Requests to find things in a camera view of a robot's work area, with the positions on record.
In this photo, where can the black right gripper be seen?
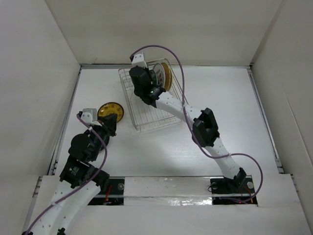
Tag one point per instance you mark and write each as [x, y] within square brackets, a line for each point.
[147, 71]

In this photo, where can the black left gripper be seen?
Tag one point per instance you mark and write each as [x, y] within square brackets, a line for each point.
[109, 123]

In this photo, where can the yellow brown patterned plate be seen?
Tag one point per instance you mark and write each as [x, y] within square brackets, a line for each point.
[109, 108]

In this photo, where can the white plate red characters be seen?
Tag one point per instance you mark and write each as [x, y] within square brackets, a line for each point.
[160, 74]

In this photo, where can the yellow woven pattern plate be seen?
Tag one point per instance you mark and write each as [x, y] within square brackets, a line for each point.
[168, 76]

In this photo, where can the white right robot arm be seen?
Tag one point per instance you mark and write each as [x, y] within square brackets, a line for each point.
[201, 123]

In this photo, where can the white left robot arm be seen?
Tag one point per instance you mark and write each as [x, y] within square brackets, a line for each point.
[79, 181]

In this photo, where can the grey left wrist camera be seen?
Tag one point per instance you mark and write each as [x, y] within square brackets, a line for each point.
[88, 115]

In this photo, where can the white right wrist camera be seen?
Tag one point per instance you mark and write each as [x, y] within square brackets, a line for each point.
[138, 60]

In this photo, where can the metal wire dish rack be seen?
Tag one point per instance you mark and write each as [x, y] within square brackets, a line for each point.
[145, 117]

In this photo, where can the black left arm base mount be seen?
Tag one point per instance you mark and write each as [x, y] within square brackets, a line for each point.
[113, 195]

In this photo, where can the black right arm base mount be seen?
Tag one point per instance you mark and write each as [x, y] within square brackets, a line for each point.
[225, 193]

